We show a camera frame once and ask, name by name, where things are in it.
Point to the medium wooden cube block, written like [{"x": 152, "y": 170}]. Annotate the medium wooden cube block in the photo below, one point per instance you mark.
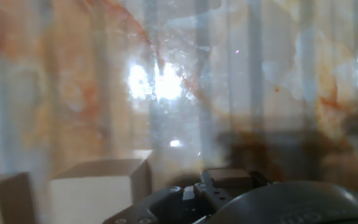
[{"x": 8, "y": 199}]

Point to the small wooden cube block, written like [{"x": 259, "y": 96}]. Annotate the small wooden cube block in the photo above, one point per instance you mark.
[{"x": 230, "y": 175}]

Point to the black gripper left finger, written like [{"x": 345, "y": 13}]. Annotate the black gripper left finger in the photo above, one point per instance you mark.
[{"x": 213, "y": 196}]

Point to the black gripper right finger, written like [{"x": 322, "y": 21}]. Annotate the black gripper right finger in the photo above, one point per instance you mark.
[{"x": 258, "y": 180}]

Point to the large wooden cube block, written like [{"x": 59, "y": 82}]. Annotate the large wooden cube block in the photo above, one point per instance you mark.
[{"x": 92, "y": 196}]

